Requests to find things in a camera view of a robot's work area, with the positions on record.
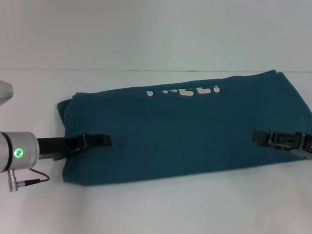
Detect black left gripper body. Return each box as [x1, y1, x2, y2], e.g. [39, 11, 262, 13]
[35, 131, 88, 164]

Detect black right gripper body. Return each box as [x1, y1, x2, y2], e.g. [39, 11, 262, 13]
[292, 131, 312, 161]

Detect teal t-shirt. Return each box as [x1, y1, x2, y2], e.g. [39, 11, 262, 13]
[51, 54, 312, 203]

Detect dark left arm cable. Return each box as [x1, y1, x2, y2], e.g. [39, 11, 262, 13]
[5, 166, 51, 196]

